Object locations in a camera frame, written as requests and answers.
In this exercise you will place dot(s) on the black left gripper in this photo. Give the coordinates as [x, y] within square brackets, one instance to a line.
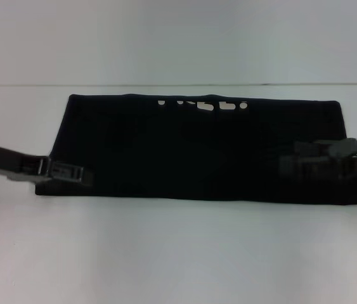
[10, 161]

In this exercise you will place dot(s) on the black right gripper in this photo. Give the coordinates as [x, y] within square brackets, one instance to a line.
[355, 149]

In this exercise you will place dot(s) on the black shirt with white print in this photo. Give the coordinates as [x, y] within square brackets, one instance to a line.
[197, 152]

